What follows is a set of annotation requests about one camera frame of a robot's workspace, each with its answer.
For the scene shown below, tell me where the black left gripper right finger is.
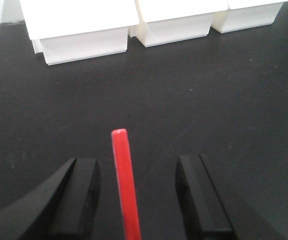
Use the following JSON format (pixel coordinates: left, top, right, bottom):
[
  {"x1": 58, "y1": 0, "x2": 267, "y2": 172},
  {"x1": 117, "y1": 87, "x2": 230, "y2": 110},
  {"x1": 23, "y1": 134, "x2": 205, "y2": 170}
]
[{"x1": 175, "y1": 154, "x2": 288, "y2": 240}]

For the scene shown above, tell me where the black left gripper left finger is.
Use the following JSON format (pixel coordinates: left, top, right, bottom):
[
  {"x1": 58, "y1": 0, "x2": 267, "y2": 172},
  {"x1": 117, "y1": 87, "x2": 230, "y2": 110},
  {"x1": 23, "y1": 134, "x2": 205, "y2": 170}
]
[{"x1": 0, "y1": 158, "x2": 101, "y2": 240}]

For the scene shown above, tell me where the red plastic spoon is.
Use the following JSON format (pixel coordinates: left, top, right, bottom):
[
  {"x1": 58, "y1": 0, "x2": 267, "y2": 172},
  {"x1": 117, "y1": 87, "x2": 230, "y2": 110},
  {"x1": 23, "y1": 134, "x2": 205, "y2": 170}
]
[{"x1": 111, "y1": 128, "x2": 142, "y2": 240}]

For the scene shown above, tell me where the left white plastic bin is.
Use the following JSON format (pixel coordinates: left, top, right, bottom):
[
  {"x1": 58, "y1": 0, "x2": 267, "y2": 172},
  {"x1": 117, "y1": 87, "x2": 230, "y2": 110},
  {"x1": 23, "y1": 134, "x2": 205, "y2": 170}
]
[{"x1": 20, "y1": 0, "x2": 139, "y2": 65}]

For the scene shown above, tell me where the white plastic bin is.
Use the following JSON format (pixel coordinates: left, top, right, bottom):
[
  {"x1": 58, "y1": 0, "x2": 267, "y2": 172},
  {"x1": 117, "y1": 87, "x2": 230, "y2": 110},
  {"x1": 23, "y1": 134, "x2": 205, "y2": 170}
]
[
  {"x1": 20, "y1": 0, "x2": 139, "y2": 65},
  {"x1": 211, "y1": 0, "x2": 286, "y2": 33},
  {"x1": 128, "y1": 0, "x2": 228, "y2": 47}
]

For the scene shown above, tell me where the middle white plastic bin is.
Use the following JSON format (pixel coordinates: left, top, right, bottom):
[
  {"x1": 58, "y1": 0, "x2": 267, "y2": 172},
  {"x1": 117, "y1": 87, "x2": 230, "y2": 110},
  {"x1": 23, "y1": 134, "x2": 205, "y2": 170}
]
[{"x1": 128, "y1": 0, "x2": 228, "y2": 47}]

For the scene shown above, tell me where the right white plastic bin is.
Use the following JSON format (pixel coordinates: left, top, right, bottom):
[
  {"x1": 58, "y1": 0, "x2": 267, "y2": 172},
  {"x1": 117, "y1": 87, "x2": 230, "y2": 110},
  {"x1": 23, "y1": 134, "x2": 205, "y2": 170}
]
[{"x1": 211, "y1": 0, "x2": 286, "y2": 33}]

